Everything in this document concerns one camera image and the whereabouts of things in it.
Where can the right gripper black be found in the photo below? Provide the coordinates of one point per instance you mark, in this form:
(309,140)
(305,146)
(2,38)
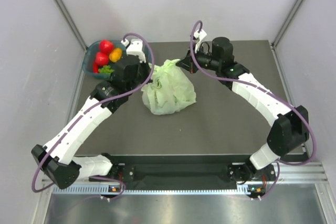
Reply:
(189,63)

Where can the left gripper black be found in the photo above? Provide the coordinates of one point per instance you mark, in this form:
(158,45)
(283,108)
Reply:
(147,70)

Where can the light green plastic bag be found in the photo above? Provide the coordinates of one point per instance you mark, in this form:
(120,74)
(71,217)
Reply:
(170,90)

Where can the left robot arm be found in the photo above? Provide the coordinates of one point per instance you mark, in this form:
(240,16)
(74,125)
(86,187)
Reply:
(56,159)

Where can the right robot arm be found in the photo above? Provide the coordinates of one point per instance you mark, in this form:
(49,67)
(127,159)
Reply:
(288,124)

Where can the orange fake fruit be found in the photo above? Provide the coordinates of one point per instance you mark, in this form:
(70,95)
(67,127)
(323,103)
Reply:
(115,55)

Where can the green fake grapes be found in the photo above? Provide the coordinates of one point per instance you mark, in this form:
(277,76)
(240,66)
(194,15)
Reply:
(105,69)

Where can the upper red fake apple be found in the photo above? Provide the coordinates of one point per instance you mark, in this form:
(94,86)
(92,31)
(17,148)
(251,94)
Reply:
(106,47)

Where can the red fake chili pepper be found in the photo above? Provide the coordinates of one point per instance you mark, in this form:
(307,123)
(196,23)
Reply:
(95,68)

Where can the teal plastic basket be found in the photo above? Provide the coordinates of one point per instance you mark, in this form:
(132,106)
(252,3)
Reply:
(90,55)

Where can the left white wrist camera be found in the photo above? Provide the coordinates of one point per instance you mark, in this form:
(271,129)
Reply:
(135,47)

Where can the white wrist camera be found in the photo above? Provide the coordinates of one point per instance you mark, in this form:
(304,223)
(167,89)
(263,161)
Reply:
(200,36)
(135,47)

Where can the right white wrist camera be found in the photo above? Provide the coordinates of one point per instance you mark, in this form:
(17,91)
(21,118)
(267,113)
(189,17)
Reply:
(200,36)

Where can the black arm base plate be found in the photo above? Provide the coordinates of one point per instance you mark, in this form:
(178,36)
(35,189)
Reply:
(224,172)

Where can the grey slotted cable duct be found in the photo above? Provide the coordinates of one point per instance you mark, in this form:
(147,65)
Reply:
(113,190)

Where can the aluminium frame rail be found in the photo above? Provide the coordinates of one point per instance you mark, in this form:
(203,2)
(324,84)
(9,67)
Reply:
(302,174)

